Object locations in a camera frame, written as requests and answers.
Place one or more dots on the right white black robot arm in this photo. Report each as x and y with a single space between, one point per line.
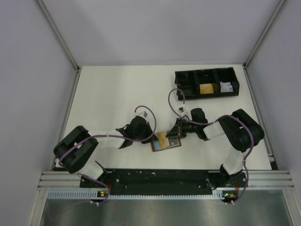
241 130

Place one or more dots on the black three-compartment organizer tray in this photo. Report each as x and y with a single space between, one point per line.
188 82

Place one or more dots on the right aluminium corner post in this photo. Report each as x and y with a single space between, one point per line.
276 12

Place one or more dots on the brown leather card holder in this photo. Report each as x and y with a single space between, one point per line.
173 141

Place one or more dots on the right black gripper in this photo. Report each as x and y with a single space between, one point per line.
176 128

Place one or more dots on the white card in tray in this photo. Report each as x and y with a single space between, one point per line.
226 87

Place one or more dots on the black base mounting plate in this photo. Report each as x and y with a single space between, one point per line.
169 181

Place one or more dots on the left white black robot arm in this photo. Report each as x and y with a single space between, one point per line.
75 150

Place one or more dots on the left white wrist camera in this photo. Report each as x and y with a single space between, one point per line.
143 114

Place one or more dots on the yellow credit card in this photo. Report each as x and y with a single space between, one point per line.
163 140

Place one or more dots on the yellow card in tray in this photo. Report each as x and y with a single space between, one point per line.
206 88

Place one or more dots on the aluminium front frame rail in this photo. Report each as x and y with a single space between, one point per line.
258 180

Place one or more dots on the grey slotted cable duct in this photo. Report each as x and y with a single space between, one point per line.
96 195

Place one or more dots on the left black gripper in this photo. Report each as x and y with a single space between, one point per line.
147 133

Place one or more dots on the left aluminium corner post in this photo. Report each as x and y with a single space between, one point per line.
57 35

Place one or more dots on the aluminium corner post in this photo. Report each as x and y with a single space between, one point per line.
276 12
57 35

